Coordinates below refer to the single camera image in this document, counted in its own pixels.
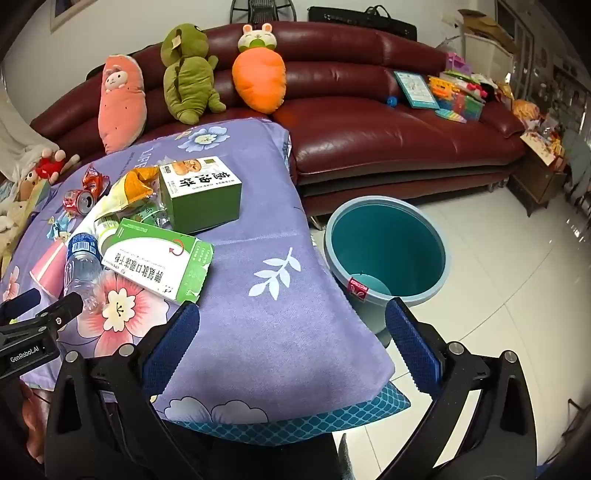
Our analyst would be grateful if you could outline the red snack wrapper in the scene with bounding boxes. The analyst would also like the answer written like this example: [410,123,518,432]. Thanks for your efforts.
[82,165,112,197]

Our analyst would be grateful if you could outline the green turtle plush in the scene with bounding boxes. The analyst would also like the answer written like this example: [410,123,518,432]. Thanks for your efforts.
[160,24,227,124]

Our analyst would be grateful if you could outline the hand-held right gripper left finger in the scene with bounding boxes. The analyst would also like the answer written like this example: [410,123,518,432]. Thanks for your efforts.
[39,300,201,480]

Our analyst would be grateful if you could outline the pink toy house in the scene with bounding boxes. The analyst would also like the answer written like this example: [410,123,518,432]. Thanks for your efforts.
[444,52,474,77]

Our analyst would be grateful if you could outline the orange carrot bunny plush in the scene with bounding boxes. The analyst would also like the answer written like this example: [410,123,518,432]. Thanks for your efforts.
[232,23,288,115]

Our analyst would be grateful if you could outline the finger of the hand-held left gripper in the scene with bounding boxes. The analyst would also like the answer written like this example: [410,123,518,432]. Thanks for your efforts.
[0,292,85,344]
[0,289,42,320]

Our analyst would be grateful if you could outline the pile of colourful toys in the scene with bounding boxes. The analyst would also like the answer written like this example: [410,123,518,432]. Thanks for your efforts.
[427,74,489,124]

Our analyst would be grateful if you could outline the picture frame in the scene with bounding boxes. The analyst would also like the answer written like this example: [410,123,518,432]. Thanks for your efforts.
[48,0,86,33]

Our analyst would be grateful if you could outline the pink carrot plush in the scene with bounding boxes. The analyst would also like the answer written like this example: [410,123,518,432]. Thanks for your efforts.
[98,55,148,155]

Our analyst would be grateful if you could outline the clear green snack packet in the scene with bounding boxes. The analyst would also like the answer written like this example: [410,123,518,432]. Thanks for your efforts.
[134,194,172,230]

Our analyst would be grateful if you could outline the black keyboard bag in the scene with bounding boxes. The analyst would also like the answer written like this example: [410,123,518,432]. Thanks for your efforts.
[308,6,419,42]

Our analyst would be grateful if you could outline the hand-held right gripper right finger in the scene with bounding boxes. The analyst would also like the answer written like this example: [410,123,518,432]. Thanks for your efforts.
[379,298,548,480]

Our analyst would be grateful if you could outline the yellow snack bag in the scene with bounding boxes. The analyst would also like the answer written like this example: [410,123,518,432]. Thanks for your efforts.
[83,166,155,232]

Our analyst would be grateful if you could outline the red plush toy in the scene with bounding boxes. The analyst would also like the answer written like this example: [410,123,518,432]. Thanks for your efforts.
[34,148,68,184]

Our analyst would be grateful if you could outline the blue board book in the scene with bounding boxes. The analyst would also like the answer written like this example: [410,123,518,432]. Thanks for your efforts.
[393,71,441,110]

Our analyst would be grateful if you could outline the cardboard box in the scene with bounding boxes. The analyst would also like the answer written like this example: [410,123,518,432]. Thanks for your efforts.
[457,9,519,52]

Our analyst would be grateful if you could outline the white cloth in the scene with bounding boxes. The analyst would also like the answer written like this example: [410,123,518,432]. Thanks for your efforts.
[0,99,47,183]

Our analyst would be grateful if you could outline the teal plastic bin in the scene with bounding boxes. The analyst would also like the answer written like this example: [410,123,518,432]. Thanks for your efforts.
[323,196,451,344]

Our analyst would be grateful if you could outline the teal patterned cloth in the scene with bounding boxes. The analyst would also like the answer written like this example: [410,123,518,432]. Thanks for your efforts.
[152,383,411,446]

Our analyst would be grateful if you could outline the purple floral blanket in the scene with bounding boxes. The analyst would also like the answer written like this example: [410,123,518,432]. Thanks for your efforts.
[0,117,398,423]

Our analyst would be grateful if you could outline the wooden side cabinet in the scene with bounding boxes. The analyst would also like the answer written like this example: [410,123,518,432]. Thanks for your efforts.
[508,143,571,217]

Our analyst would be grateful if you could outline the green cake box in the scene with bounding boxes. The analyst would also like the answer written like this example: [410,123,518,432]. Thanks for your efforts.
[158,157,243,234]

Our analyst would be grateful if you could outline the white green medicine box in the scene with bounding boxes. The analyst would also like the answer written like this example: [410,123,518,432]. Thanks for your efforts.
[100,218,215,305]

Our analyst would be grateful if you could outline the clear plastic water bottle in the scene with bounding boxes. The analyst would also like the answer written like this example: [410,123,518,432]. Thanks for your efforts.
[62,232,105,315]

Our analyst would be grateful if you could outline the dark red leather sofa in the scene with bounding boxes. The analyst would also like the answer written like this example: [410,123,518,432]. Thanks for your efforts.
[30,21,529,217]

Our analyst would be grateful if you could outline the black fan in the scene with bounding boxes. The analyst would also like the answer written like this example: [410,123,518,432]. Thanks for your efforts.
[229,0,296,24]

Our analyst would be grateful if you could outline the crushed red can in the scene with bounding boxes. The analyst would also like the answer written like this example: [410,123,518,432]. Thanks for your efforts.
[63,189,96,216]

